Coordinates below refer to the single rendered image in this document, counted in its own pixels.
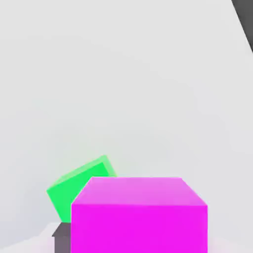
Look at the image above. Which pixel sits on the small green cube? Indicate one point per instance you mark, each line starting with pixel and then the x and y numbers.
pixel 64 199

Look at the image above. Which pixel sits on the small magenta cube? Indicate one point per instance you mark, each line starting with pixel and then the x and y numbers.
pixel 138 227

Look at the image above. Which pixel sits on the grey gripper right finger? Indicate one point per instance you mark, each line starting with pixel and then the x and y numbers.
pixel 223 248

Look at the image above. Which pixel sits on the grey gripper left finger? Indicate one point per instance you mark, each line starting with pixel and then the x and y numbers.
pixel 62 239

